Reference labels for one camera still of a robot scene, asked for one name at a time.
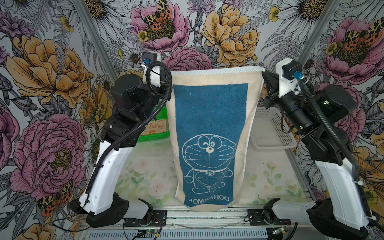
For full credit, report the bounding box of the left aluminium frame post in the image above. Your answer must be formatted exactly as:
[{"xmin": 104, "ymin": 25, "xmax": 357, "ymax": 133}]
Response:
[{"xmin": 73, "ymin": 0, "xmax": 118, "ymax": 83}]

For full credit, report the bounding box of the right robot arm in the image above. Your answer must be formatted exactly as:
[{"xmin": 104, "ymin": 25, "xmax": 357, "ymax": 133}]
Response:
[{"xmin": 262, "ymin": 71, "xmax": 380, "ymax": 240}]

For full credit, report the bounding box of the white ventilated cable duct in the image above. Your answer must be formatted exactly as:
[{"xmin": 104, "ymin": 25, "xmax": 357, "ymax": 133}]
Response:
[{"xmin": 86, "ymin": 229, "xmax": 269, "ymax": 240}]

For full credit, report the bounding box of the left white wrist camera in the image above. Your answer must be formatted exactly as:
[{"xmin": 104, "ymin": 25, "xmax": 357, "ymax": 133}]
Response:
[{"xmin": 141, "ymin": 52, "xmax": 162, "ymax": 88}]

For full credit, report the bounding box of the green plastic basket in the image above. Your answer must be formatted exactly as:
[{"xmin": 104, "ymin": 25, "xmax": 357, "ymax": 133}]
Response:
[{"xmin": 138, "ymin": 107, "xmax": 170, "ymax": 143}]

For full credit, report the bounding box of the aluminium front rail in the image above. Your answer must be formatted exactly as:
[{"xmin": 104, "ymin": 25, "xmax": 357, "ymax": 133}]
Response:
[{"xmin": 80, "ymin": 206, "xmax": 328, "ymax": 230}]

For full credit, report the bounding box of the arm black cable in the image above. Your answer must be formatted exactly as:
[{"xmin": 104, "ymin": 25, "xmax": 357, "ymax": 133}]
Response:
[
  {"xmin": 85, "ymin": 61, "xmax": 173, "ymax": 196},
  {"xmin": 296, "ymin": 79, "xmax": 376, "ymax": 220}
]

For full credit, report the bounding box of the white plastic basket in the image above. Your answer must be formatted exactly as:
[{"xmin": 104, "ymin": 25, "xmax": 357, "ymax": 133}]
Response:
[{"xmin": 250, "ymin": 107, "xmax": 298, "ymax": 152}]

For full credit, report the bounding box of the blue white patterned towel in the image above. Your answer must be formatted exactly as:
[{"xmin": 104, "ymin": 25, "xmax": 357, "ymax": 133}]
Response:
[{"xmin": 167, "ymin": 66, "xmax": 264, "ymax": 212}]

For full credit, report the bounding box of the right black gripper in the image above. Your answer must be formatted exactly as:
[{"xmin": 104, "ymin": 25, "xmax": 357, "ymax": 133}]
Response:
[{"xmin": 262, "ymin": 69, "xmax": 318, "ymax": 133}]

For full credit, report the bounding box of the right aluminium frame post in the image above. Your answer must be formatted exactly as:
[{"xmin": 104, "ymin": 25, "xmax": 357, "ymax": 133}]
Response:
[{"xmin": 298, "ymin": 0, "xmax": 341, "ymax": 65}]

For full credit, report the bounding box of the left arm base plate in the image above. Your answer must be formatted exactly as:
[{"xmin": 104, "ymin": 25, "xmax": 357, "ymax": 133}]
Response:
[{"xmin": 124, "ymin": 210, "xmax": 168, "ymax": 227}]

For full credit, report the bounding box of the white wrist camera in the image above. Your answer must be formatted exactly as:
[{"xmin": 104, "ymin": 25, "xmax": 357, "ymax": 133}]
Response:
[
  {"xmin": 276, "ymin": 58, "xmax": 303, "ymax": 98},
  {"xmin": 141, "ymin": 52, "xmax": 162, "ymax": 88}
]

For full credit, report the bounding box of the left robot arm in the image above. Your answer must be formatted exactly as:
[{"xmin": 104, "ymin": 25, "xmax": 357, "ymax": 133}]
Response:
[{"xmin": 70, "ymin": 73, "xmax": 173, "ymax": 228}]

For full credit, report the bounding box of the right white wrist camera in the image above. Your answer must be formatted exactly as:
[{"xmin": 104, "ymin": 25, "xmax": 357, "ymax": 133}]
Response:
[{"xmin": 276, "ymin": 58, "xmax": 303, "ymax": 98}]

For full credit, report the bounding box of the orange patterned towel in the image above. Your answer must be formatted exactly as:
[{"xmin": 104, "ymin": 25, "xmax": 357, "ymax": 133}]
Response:
[{"xmin": 141, "ymin": 119, "xmax": 168, "ymax": 136}]

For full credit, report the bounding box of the aluminium frame post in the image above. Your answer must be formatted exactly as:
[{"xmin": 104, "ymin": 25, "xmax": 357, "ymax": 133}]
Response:
[
  {"xmin": 298, "ymin": 0, "xmax": 341, "ymax": 65},
  {"xmin": 73, "ymin": 0, "xmax": 118, "ymax": 83}
]

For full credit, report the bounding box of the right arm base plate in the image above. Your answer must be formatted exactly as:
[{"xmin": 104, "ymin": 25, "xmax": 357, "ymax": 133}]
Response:
[{"xmin": 246, "ymin": 209, "xmax": 291, "ymax": 226}]

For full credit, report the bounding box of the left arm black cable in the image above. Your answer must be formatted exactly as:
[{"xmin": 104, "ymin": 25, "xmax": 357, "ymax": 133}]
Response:
[{"xmin": 85, "ymin": 61, "xmax": 173, "ymax": 196}]

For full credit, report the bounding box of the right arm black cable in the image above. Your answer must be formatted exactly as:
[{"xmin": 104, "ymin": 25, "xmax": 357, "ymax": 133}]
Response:
[{"xmin": 296, "ymin": 79, "xmax": 376, "ymax": 220}]

